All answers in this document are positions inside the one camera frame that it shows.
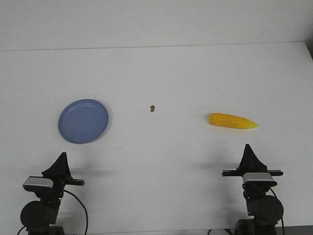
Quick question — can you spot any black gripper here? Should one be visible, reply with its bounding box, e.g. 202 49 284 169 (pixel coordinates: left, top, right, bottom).
42 152 85 196
222 144 283 177

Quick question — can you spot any yellow corn cob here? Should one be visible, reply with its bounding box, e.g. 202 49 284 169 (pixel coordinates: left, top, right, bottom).
208 113 259 129

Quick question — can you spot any blue round plate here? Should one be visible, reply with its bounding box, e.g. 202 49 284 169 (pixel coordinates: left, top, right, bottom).
58 99 109 144

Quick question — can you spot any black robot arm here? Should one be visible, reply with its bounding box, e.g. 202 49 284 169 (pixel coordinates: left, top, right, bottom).
20 152 89 235
222 144 284 235

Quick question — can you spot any white object at table edge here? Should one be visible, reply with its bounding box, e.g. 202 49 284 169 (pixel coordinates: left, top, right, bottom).
207 229 229 235

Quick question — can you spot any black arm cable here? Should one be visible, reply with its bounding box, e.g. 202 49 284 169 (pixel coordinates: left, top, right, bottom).
270 187 286 235
62 189 89 235

